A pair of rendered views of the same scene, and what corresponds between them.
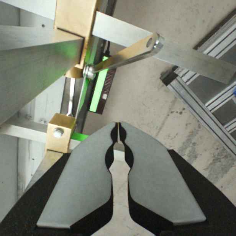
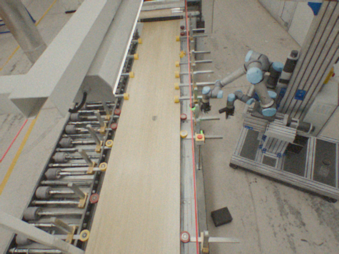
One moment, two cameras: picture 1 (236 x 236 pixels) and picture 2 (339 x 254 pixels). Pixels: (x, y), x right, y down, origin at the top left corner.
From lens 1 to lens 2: 2.26 m
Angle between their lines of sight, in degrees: 70
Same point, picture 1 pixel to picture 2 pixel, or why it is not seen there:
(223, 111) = (267, 162)
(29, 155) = (184, 171)
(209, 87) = (250, 154)
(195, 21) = (230, 144)
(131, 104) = (224, 185)
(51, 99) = (189, 148)
